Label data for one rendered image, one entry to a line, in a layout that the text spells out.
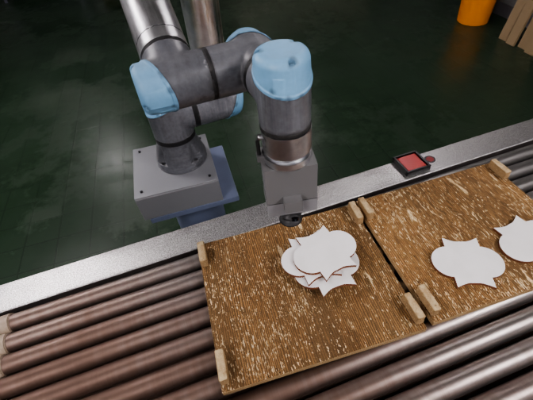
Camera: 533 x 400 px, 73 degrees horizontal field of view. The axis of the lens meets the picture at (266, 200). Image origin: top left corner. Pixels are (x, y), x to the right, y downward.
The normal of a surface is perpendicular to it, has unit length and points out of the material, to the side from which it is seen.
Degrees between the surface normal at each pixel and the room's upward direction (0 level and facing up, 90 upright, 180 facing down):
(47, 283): 0
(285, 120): 90
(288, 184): 90
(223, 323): 0
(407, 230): 0
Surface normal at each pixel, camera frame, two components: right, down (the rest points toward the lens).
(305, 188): 0.13, 0.71
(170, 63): 0.11, -0.32
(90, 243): -0.09, -0.69
